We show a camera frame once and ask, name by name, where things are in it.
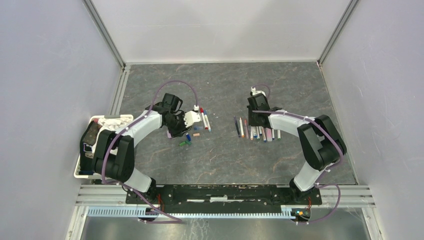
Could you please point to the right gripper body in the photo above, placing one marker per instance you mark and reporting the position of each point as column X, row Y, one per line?
column 252, row 120

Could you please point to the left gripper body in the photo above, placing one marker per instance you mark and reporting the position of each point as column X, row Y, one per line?
column 177, row 126

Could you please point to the pink white marker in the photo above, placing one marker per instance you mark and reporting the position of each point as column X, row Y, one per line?
column 246, row 129

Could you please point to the orange marker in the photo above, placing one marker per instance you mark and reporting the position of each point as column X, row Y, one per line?
column 252, row 136

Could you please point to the white long nib marker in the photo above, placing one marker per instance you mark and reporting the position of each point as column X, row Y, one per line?
column 242, row 132

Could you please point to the dark navy thin pen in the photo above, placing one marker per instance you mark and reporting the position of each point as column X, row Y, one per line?
column 237, row 127

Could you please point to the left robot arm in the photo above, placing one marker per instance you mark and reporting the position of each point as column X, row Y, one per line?
column 114, row 153

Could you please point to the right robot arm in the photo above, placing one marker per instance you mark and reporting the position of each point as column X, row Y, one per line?
column 321, row 143

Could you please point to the crumpled white cloth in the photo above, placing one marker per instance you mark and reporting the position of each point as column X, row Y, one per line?
column 112, row 124

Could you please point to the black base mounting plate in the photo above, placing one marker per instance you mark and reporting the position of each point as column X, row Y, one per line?
column 229, row 199

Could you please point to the black box in basket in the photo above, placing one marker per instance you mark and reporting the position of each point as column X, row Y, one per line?
column 86, row 152

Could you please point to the white plastic basket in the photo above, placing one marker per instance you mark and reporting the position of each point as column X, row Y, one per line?
column 97, row 150

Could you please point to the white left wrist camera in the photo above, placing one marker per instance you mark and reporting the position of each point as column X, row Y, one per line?
column 190, row 118

